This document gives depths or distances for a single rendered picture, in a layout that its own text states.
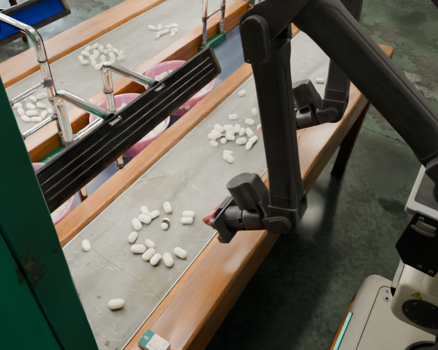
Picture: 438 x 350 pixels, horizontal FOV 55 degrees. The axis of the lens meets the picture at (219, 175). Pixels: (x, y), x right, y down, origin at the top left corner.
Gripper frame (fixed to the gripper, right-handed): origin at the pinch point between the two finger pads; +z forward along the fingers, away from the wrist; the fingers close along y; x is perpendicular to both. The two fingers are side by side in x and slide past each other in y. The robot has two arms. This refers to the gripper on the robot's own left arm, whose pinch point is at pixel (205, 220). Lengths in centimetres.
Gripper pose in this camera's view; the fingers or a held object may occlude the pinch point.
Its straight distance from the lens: 104.0
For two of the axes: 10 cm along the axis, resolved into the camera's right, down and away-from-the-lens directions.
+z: -6.9, 1.2, 7.1
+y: -5.3, 5.9, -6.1
